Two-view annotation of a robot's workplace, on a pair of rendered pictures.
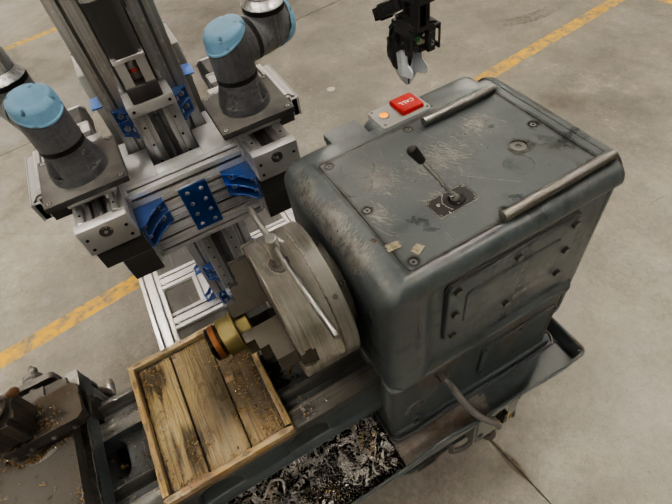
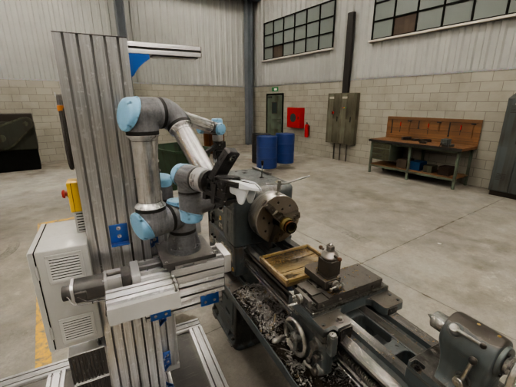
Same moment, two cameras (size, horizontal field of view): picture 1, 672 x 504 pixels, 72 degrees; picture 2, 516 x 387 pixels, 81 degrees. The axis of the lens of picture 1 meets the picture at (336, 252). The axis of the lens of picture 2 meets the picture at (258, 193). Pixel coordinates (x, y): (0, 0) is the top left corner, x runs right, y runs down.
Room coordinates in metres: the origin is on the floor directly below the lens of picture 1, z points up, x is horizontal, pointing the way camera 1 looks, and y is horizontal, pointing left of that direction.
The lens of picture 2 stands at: (0.93, 1.90, 1.79)
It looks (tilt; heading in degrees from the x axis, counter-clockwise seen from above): 17 degrees down; 262
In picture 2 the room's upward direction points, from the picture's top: straight up
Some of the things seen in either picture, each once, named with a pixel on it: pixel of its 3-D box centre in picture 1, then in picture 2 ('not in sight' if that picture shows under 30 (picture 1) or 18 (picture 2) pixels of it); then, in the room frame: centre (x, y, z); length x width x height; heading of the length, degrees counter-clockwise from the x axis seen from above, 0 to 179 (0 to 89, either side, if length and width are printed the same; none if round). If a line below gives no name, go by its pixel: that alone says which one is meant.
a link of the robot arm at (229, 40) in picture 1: (230, 47); (160, 185); (1.26, 0.17, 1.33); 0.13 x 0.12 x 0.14; 127
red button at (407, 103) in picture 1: (406, 104); not in sight; (0.95, -0.24, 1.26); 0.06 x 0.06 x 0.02; 20
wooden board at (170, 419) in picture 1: (207, 399); (298, 262); (0.49, 0.37, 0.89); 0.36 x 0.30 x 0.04; 20
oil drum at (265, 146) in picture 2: not in sight; (266, 151); (-0.44, -6.54, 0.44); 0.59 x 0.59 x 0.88
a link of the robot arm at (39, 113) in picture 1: (41, 117); (180, 213); (1.10, 0.65, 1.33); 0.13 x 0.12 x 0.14; 40
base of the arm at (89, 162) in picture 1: (70, 155); (183, 237); (1.09, 0.64, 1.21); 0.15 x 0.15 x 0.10
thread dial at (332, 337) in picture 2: not in sight; (331, 343); (0.49, 0.94, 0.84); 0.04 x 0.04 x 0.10; 20
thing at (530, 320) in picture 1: (431, 343); (246, 276); (0.73, -0.26, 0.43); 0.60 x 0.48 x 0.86; 110
